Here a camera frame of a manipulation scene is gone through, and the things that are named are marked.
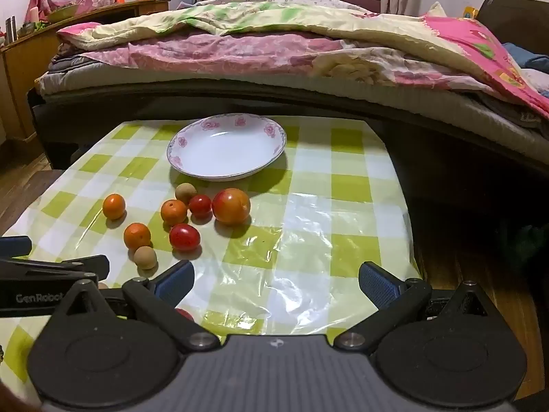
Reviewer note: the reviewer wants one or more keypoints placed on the cream green floral quilt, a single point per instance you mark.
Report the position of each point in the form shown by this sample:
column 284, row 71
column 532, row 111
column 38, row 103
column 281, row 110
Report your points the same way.
column 300, row 17

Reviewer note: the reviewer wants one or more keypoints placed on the brown longan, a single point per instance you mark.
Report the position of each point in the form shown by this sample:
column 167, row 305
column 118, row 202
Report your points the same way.
column 185, row 192
column 145, row 258

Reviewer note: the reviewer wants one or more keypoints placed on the white floral rimmed plate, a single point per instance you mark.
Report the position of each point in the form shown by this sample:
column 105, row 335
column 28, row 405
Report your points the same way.
column 227, row 146

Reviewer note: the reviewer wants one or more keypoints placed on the wooden cabinet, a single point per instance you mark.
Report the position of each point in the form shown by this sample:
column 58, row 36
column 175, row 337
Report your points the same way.
column 21, row 64

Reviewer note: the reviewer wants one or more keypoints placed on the dark headboard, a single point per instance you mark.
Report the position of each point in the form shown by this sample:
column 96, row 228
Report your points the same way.
column 519, row 21

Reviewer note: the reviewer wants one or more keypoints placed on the green bowl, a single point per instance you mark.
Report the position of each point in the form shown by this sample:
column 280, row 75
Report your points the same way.
column 63, row 12

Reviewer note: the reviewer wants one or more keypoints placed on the bright pink printed blanket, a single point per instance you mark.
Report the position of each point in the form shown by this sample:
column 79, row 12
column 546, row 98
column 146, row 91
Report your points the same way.
column 480, row 47

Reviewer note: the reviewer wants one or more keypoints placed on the grey mattress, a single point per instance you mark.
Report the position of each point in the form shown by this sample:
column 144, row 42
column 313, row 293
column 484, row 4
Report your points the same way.
column 171, row 79

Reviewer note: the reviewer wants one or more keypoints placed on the blue folded clothing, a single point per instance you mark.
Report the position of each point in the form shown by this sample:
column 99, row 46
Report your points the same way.
column 529, row 58

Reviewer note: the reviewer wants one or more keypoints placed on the orange tomato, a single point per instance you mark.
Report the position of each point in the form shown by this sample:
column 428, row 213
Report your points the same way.
column 173, row 212
column 114, row 206

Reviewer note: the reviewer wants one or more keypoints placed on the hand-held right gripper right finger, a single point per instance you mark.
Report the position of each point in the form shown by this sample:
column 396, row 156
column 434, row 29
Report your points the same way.
column 378, row 284

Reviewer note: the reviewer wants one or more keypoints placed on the metal thermos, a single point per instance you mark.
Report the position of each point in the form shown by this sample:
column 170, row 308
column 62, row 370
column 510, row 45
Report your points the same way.
column 10, row 29

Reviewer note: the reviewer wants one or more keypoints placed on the oblong red cherry tomato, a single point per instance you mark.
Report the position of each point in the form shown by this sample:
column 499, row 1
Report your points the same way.
column 185, row 237

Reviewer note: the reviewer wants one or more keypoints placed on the small round red tomato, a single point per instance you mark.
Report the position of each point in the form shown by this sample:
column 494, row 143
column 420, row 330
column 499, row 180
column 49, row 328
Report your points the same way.
column 200, row 205

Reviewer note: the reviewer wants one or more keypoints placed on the dark bed frame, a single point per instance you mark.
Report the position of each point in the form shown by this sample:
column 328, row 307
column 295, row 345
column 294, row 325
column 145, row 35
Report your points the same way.
column 300, row 103

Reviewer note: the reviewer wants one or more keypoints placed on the small orange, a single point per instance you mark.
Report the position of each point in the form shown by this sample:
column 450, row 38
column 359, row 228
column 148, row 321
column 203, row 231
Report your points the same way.
column 137, row 235

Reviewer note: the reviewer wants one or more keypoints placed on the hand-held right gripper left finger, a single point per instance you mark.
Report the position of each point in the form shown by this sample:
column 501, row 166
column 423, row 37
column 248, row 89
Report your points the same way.
column 172, row 282

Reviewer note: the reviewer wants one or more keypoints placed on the glass jar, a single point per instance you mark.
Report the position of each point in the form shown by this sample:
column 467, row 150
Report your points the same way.
column 25, row 29

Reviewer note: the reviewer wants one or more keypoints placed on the large red tomato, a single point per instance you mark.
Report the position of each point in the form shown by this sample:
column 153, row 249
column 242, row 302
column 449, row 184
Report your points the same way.
column 231, row 207

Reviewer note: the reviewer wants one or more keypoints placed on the green checkered tablecloth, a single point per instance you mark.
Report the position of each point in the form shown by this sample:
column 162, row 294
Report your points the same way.
column 300, row 231

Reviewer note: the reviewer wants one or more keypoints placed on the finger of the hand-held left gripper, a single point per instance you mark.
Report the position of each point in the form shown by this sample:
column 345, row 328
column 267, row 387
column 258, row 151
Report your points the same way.
column 13, row 246
column 64, row 265

